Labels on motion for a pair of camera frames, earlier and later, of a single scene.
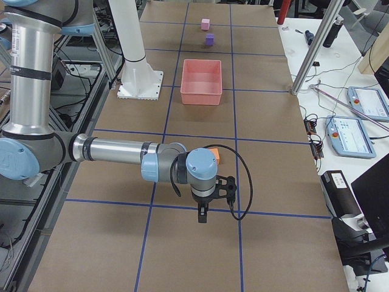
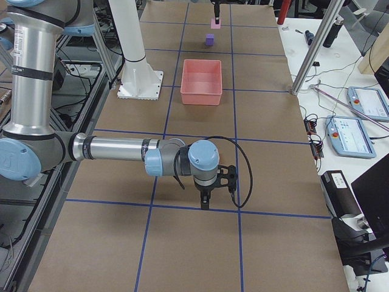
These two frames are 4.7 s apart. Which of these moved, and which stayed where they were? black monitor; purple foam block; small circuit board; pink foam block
Moved: pink foam block
Stayed: purple foam block; black monitor; small circuit board
